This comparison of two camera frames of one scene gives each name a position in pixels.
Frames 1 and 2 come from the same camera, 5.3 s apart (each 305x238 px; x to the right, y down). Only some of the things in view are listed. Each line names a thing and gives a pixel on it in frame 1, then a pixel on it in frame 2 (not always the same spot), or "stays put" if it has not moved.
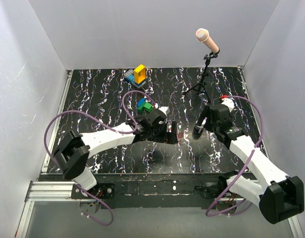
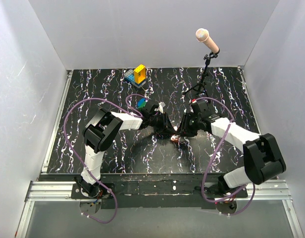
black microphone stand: x=211 y=54 stays put
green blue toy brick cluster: x=143 y=105 stays put
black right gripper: x=205 y=113 → x=183 y=129
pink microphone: x=202 y=35 stays put
